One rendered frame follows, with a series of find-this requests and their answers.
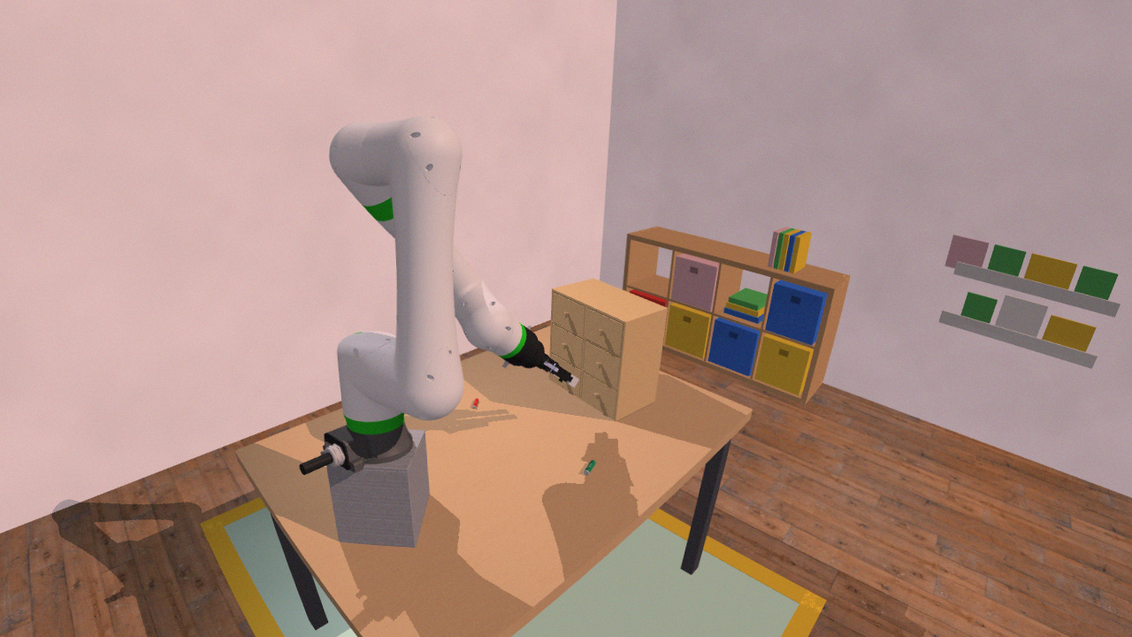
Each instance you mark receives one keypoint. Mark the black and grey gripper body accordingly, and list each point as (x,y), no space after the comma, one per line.
(539,358)

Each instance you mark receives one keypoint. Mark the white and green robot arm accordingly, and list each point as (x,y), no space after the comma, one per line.
(418,372)

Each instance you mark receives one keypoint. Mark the small wooden chest of drawers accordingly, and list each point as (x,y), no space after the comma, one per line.
(643,333)

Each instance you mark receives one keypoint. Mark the brown wooden drawer front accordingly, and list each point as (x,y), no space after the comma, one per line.
(569,368)
(569,313)
(604,331)
(609,364)
(605,400)
(567,344)

